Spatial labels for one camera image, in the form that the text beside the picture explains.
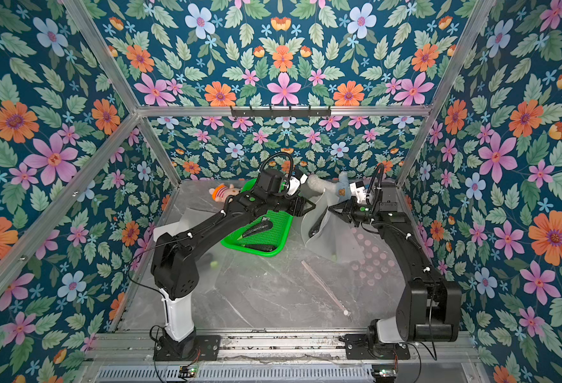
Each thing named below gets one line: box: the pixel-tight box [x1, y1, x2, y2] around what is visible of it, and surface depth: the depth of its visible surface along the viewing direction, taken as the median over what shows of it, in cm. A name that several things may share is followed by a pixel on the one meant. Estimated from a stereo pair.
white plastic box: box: [152, 221, 180, 243], surface depth 98 cm
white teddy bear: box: [306, 171, 353, 202], surface depth 110 cm
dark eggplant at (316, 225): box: [308, 211, 327, 239], surface depth 83 cm
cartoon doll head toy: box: [208, 183, 242, 202], surface depth 110 cm
